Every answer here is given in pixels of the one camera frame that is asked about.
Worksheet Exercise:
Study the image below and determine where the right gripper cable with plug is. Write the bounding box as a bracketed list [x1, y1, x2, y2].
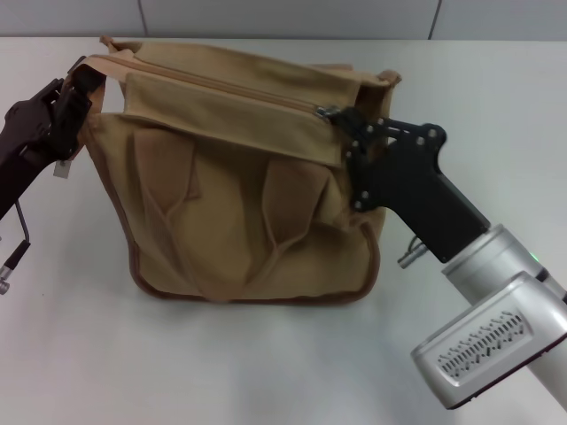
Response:
[397, 236, 427, 267]

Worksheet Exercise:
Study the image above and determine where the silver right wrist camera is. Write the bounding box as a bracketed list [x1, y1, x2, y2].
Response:
[409, 269, 567, 398]

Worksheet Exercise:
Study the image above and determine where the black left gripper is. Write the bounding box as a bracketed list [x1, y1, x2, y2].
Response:
[0, 56, 110, 179]

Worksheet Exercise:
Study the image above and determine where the gripper cable with plug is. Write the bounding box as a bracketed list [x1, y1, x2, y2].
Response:
[397, 236, 427, 267]
[0, 201, 33, 297]

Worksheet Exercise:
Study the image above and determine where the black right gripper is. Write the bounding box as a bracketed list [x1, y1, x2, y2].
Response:
[331, 106, 492, 264]

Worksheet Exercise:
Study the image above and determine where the khaki canvas food bag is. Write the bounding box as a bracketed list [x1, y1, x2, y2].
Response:
[83, 35, 402, 306]

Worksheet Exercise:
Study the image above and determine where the metal zipper pull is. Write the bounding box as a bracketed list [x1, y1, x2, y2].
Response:
[313, 103, 343, 121]

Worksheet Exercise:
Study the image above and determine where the left gripper cable with plug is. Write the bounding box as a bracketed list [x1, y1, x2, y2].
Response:
[0, 201, 33, 297]

